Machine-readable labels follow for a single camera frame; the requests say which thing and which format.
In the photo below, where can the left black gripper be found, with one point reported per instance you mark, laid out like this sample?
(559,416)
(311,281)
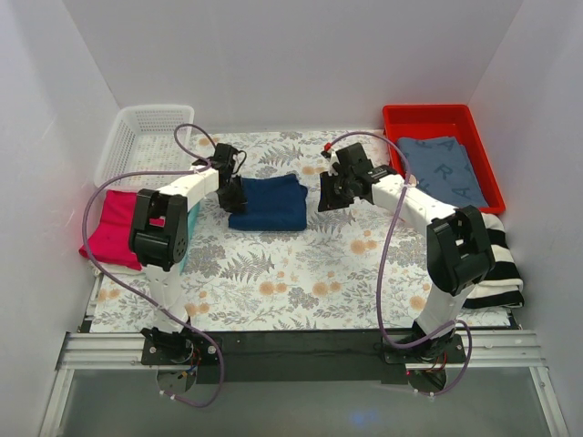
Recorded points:
(232,197)

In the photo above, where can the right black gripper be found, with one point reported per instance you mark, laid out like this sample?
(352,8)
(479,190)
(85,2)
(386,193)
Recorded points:
(330,192)

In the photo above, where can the navy blue mickey t-shirt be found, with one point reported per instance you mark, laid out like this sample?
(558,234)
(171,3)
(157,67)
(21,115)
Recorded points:
(273,204)

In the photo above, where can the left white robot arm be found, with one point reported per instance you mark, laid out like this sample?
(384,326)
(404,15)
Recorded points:
(161,229)

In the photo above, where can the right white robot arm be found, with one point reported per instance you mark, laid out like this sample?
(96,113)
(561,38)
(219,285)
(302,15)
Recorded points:
(458,249)

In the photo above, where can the teal folded t-shirt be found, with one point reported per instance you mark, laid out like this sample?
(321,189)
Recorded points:
(191,223)

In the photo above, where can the floral patterned table mat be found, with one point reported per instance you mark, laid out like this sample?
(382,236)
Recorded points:
(350,269)

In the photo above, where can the white plastic basket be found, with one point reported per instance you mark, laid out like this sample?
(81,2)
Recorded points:
(146,138)

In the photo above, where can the grey-blue folded t-shirt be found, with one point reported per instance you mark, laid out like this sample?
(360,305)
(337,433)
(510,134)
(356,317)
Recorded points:
(443,170)

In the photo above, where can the magenta folded t-shirt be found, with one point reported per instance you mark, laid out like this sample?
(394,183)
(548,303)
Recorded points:
(109,242)

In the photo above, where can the red plastic tray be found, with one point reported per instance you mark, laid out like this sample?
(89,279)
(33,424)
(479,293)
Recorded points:
(442,120)

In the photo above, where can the black white striped shirt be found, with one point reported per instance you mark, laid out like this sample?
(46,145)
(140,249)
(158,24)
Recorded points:
(503,285)

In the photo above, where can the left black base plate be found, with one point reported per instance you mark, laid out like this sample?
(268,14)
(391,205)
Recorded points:
(179,351)

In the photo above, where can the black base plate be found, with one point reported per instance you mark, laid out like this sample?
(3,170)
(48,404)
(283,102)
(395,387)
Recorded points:
(447,349)
(179,351)

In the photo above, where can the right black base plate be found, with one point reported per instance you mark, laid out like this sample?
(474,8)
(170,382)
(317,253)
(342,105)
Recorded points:
(447,349)

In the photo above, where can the aluminium mounting rail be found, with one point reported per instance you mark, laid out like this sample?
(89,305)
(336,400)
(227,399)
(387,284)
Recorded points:
(92,351)

